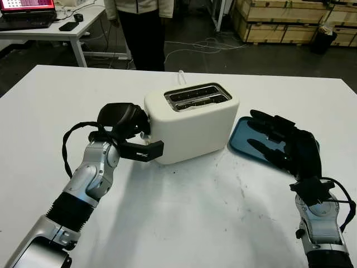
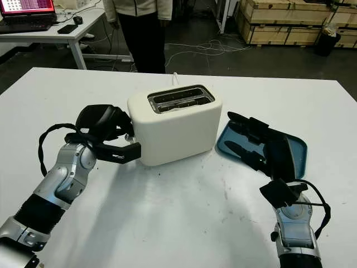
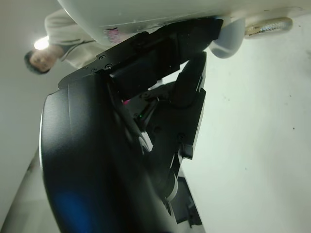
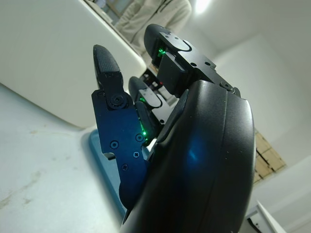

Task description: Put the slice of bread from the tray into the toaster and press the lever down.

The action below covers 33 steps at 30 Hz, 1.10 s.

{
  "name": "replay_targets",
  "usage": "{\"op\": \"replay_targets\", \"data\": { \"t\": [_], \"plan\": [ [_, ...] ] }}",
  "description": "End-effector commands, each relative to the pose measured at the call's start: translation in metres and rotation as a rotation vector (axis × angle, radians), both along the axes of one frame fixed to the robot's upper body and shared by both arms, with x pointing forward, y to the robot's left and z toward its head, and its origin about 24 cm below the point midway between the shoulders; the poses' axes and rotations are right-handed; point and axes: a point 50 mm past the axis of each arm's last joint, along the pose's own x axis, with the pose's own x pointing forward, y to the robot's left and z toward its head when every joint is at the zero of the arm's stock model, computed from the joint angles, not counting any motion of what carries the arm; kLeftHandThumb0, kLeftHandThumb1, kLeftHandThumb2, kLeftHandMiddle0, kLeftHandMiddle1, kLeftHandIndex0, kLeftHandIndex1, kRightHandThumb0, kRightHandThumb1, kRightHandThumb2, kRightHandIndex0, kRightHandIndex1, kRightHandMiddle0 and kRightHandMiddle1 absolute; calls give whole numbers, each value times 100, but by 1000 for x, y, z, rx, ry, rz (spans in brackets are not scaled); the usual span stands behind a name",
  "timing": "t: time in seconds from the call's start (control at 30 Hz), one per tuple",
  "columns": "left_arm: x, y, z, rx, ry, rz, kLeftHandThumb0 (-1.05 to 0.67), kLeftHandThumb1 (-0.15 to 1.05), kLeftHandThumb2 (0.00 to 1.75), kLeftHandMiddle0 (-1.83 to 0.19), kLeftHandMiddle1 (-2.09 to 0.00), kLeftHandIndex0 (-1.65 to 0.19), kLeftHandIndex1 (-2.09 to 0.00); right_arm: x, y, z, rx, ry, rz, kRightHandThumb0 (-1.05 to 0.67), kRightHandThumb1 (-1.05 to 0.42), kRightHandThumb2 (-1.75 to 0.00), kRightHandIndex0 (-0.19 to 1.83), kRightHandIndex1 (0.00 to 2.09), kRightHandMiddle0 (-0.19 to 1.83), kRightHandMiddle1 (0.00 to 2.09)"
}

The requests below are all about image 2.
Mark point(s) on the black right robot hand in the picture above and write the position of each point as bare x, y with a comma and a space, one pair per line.
279, 156

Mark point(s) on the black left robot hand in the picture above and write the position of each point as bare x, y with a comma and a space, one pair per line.
96, 120

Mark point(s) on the blue plastic tray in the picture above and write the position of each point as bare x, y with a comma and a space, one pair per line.
298, 156

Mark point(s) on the white two-slot toaster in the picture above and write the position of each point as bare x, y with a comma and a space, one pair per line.
178, 136

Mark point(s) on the person in white jacket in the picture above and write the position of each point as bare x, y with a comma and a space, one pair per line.
145, 42

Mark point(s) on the black smartphone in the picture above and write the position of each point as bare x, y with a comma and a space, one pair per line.
67, 29

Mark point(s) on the white desk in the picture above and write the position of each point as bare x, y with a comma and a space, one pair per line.
42, 37

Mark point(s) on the black computer mouse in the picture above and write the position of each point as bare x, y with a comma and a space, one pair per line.
78, 19

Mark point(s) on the black trash bin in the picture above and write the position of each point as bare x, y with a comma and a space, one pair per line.
327, 43

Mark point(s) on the black laptop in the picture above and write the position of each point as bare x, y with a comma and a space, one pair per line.
28, 15

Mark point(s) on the wooden crate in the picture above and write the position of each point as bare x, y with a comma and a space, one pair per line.
347, 25
281, 22

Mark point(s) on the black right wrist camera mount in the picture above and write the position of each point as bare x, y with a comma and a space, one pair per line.
277, 192

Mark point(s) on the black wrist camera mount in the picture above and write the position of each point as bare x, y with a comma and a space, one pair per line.
122, 155
277, 192

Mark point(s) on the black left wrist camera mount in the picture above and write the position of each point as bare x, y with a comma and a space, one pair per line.
122, 155

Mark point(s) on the white metal frame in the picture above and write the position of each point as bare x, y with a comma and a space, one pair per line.
223, 16

